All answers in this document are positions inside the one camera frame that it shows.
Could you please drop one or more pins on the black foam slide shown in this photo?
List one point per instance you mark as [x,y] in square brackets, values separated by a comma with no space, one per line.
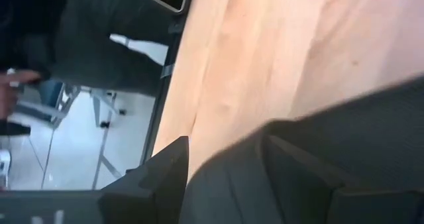
[364,134]

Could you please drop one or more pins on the grey metal chair frame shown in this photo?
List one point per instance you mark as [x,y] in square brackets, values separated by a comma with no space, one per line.
[63,101]

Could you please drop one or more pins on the black table frame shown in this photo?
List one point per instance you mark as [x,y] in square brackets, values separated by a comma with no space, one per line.
[159,118]

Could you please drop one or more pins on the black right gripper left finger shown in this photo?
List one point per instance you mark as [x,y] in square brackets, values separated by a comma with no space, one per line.
[159,191]

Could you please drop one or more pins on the person's hand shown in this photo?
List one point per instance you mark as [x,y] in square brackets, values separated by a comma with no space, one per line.
[10,91]

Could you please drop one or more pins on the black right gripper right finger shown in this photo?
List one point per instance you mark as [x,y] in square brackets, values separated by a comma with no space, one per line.
[314,197]

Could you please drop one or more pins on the person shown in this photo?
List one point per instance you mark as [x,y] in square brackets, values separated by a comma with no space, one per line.
[92,35]

